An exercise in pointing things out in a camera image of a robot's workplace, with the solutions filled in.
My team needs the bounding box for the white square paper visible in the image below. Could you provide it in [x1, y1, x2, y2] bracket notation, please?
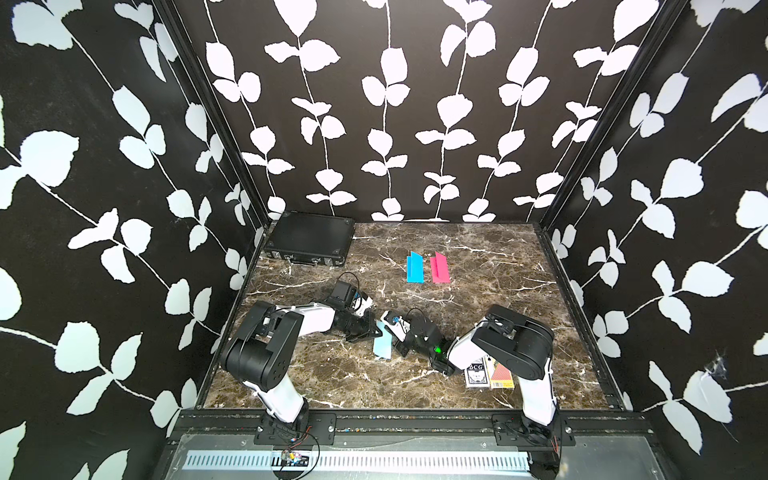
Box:
[373, 320, 393, 360]

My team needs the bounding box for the blue square paper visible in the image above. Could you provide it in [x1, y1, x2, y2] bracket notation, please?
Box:
[406, 252, 425, 284]

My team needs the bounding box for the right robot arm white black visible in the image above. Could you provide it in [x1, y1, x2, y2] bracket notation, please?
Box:
[381, 304, 558, 428]

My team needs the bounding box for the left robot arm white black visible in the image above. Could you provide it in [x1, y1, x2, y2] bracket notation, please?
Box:
[220, 281, 382, 432]

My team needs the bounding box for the playing card deck box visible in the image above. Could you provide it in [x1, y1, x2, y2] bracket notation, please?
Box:
[464, 357, 491, 389]

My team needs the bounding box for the red playing card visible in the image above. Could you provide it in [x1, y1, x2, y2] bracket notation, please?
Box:
[486, 357, 515, 389]

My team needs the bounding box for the black case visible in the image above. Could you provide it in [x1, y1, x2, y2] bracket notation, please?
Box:
[262, 211, 355, 267]

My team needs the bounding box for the small circuit board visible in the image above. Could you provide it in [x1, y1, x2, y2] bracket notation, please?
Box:
[273, 451, 310, 469]

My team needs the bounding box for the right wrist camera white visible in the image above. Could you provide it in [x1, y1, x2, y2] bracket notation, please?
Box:
[381, 310, 411, 337]

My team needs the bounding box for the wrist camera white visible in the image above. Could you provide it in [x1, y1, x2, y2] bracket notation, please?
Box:
[352, 292, 373, 317]
[381, 310, 411, 337]

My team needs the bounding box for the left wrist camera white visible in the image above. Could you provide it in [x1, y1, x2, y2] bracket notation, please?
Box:
[352, 292, 373, 317]

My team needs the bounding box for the white slotted cable duct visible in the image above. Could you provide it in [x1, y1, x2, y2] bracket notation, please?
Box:
[181, 450, 531, 475]

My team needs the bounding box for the black front rail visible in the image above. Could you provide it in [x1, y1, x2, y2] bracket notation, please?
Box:
[170, 409, 654, 450]

